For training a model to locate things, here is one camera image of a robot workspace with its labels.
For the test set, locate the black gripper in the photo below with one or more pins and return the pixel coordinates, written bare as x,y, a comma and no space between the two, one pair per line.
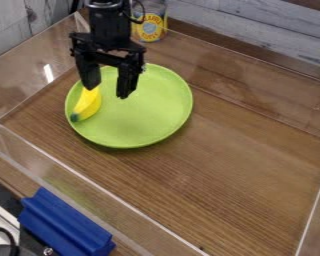
120,53

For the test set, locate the yellow toy banana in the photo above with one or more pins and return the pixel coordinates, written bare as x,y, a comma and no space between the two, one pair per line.
86,105

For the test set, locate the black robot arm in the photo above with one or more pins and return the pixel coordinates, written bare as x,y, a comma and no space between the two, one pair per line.
109,21

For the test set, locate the green round plate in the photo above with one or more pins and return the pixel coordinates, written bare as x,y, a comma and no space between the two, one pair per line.
143,119

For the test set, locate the yellow pineapple can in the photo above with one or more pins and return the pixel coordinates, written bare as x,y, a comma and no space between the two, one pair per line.
151,12

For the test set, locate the blue plastic clamp block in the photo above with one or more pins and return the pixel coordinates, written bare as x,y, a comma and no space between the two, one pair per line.
66,230

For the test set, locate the clear acrylic corner bracket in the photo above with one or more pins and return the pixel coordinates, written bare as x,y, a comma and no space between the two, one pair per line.
81,24

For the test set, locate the clear acrylic enclosure wall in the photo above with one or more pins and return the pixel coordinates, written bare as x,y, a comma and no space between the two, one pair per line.
29,170

